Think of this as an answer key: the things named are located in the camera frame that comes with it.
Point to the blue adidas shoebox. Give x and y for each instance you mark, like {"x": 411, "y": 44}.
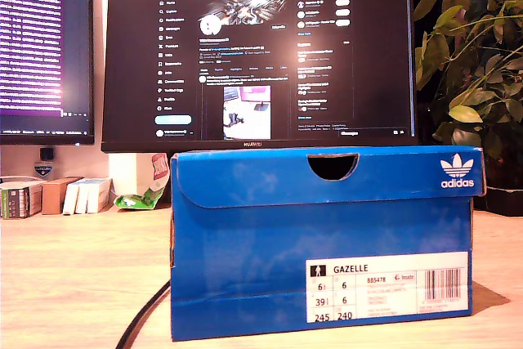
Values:
{"x": 265, "y": 242}

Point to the white slim box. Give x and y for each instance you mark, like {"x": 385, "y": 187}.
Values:
{"x": 100, "y": 195}
{"x": 70, "y": 200}
{"x": 83, "y": 198}

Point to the brown cardboard box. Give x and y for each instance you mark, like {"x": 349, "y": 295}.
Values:
{"x": 53, "y": 198}

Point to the dark green printed box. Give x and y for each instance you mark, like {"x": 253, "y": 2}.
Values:
{"x": 18, "y": 202}

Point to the large black computer monitor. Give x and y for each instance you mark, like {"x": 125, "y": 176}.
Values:
{"x": 286, "y": 59}

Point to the red and white packet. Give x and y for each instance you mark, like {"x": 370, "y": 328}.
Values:
{"x": 160, "y": 167}

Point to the green snack bag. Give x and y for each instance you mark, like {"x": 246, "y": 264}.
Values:
{"x": 139, "y": 201}

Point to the white monitor stand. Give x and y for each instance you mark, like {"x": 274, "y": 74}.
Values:
{"x": 122, "y": 173}

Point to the shield shaped badge sticker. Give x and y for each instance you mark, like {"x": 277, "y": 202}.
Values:
{"x": 43, "y": 170}

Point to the green leafy houseplant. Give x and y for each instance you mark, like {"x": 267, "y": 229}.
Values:
{"x": 474, "y": 79}

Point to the small black computer monitor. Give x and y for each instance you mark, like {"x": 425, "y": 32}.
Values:
{"x": 37, "y": 59}

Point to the dark plant pot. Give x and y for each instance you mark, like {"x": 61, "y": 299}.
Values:
{"x": 506, "y": 202}

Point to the small black monitor mount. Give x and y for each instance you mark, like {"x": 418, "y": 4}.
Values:
{"x": 47, "y": 153}

